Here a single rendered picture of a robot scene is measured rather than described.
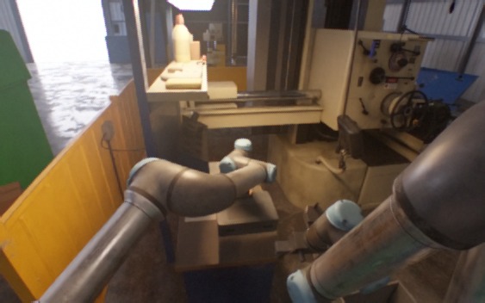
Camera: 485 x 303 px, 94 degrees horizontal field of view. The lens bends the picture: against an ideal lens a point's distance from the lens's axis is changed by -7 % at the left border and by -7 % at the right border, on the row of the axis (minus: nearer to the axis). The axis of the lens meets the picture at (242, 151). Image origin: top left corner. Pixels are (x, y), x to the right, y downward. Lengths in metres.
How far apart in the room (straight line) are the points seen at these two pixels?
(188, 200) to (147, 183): 0.11
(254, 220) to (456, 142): 0.87
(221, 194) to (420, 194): 0.42
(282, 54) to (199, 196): 2.25
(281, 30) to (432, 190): 2.45
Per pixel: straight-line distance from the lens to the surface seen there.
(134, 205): 0.60
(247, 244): 1.25
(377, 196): 3.30
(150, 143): 0.84
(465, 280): 0.47
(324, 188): 2.76
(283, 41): 2.66
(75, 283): 0.58
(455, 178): 0.26
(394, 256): 0.34
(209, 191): 0.57
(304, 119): 2.51
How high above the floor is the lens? 1.89
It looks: 28 degrees down
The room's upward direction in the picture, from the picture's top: 2 degrees clockwise
